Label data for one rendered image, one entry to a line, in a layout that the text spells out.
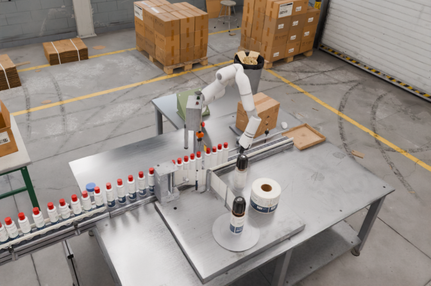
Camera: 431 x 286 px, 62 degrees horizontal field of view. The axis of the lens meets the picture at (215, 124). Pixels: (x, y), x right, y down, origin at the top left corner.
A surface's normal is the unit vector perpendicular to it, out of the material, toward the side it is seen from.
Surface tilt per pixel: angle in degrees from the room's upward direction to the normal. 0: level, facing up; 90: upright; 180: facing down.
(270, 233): 0
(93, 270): 0
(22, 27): 90
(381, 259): 0
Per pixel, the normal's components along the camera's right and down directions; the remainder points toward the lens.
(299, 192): 0.05, -0.82
